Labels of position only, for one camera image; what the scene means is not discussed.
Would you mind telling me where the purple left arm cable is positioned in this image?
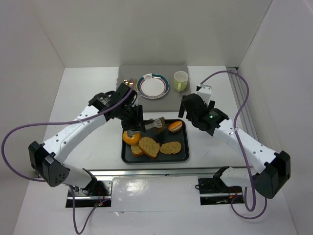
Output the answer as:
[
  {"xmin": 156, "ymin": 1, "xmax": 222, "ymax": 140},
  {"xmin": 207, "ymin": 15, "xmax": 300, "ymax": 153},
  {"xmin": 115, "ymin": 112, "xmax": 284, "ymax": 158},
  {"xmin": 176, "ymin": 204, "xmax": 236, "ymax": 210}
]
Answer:
[{"xmin": 1, "ymin": 88, "xmax": 137, "ymax": 235}]

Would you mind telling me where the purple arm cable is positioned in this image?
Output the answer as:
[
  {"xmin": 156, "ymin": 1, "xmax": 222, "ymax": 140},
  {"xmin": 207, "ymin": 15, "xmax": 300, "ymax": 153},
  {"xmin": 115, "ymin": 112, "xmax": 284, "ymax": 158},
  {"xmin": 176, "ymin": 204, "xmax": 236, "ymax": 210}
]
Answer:
[
  {"xmin": 1, "ymin": 88, "xmax": 137, "ymax": 235},
  {"xmin": 197, "ymin": 70, "xmax": 268, "ymax": 219}
]

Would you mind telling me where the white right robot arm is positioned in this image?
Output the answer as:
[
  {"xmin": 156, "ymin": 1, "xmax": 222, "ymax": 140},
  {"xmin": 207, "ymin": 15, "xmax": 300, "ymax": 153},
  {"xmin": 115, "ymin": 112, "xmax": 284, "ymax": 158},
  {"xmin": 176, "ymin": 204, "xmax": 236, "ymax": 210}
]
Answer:
[{"xmin": 179, "ymin": 94, "xmax": 291, "ymax": 199}]

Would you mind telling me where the dark brown bread piece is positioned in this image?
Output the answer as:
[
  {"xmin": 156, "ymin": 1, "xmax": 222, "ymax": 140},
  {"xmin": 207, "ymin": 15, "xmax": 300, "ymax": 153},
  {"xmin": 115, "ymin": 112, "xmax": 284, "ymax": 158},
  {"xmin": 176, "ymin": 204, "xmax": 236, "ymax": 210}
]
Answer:
[{"xmin": 154, "ymin": 117, "xmax": 166, "ymax": 134}]

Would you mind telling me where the seeded bread slice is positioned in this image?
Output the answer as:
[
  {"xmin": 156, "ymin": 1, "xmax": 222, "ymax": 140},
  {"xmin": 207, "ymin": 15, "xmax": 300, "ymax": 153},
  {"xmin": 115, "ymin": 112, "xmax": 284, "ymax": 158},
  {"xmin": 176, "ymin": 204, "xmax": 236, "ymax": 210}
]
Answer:
[
  {"xmin": 160, "ymin": 141, "xmax": 181, "ymax": 155},
  {"xmin": 138, "ymin": 137, "xmax": 160, "ymax": 159},
  {"xmin": 131, "ymin": 144, "xmax": 144, "ymax": 157}
]

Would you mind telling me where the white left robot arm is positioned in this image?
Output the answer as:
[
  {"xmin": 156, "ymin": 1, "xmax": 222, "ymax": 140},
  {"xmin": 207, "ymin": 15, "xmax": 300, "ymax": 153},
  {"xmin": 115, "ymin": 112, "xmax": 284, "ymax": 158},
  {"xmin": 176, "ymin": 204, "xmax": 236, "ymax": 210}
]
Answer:
[{"xmin": 28, "ymin": 84, "xmax": 145, "ymax": 194}]

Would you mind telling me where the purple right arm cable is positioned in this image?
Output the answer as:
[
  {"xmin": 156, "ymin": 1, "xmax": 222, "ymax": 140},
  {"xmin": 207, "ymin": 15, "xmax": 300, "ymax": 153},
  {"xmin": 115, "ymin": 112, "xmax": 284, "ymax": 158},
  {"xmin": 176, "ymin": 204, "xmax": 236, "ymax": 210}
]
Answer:
[{"xmin": 197, "ymin": 70, "xmax": 268, "ymax": 219}]

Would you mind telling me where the black serving tray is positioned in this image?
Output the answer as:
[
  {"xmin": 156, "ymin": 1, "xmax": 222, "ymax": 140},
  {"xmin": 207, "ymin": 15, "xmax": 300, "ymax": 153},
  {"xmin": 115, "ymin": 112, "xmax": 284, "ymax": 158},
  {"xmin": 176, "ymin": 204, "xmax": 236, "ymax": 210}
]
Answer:
[{"xmin": 121, "ymin": 119, "xmax": 189, "ymax": 164}]

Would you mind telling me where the grey place mat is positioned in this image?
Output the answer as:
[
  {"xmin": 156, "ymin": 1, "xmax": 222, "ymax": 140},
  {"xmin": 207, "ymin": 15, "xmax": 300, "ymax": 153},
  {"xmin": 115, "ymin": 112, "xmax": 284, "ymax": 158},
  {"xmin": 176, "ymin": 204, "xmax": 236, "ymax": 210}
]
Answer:
[{"xmin": 116, "ymin": 64, "xmax": 191, "ymax": 113}]

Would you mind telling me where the orange glazed bun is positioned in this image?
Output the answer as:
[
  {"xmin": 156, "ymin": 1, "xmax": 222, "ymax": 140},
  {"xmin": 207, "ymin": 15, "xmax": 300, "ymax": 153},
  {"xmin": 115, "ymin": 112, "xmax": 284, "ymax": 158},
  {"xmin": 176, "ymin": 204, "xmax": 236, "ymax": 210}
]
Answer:
[{"xmin": 168, "ymin": 121, "xmax": 183, "ymax": 133}]

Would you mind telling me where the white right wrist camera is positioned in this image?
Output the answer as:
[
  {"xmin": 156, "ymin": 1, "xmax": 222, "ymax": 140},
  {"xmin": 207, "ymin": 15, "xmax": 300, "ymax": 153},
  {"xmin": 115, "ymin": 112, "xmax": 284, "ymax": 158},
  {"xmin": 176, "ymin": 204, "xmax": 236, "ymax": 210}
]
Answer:
[{"xmin": 196, "ymin": 84, "xmax": 212, "ymax": 105}]

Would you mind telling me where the seeded bread slice right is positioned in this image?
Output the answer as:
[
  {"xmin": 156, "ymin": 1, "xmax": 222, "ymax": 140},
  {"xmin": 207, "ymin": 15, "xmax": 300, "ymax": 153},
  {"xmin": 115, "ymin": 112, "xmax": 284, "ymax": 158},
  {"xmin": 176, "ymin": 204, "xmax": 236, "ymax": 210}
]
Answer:
[{"xmin": 160, "ymin": 141, "xmax": 181, "ymax": 155}]

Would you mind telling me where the orange ring doughnut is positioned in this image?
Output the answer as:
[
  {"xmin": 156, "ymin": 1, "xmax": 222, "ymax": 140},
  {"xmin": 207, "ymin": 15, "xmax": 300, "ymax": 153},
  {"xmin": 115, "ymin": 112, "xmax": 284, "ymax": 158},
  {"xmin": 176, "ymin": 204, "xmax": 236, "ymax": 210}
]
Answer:
[{"xmin": 122, "ymin": 131, "xmax": 141, "ymax": 145}]

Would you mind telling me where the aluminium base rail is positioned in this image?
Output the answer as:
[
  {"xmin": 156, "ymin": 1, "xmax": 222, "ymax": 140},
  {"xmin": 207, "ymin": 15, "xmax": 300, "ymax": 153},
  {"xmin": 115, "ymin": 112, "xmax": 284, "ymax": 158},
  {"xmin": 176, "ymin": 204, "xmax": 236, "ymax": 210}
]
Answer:
[{"xmin": 90, "ymin": 167, "xmax": 221, "ymax": 178}]

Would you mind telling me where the white plate teal rim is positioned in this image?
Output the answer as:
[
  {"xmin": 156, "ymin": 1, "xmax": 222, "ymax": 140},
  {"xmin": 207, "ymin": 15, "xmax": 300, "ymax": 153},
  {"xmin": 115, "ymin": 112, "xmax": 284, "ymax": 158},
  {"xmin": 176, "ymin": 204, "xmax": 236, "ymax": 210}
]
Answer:
[{"xmin": 137, "ymin": 73, "xmax": 170, "ymax": 99}]

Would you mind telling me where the seeded bread slice left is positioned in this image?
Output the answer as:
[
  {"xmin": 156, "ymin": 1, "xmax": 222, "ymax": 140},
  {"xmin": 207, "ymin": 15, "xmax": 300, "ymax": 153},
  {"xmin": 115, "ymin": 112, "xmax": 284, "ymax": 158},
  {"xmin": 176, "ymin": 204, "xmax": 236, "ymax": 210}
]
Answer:
[{"xmin": 131, "ymin": 144, "xmax": 144, "ymax": 157}]

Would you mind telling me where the pale green mug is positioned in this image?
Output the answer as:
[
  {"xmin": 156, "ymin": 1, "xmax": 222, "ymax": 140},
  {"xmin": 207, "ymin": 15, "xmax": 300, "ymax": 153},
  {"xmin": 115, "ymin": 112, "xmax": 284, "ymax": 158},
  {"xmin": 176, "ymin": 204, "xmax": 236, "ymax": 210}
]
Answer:
[{"xmin": 174, "ymin": 71, "xmax": 189, "ymax": 93}]

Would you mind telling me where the seeded bread slice middle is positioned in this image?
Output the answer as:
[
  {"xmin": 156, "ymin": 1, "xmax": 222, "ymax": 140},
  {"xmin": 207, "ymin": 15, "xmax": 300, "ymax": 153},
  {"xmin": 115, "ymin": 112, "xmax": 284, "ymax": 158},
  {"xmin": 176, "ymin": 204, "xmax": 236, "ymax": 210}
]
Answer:
[{"xmin": 138, "ymin": 137, "xmax": 160, "ymax": 159}]

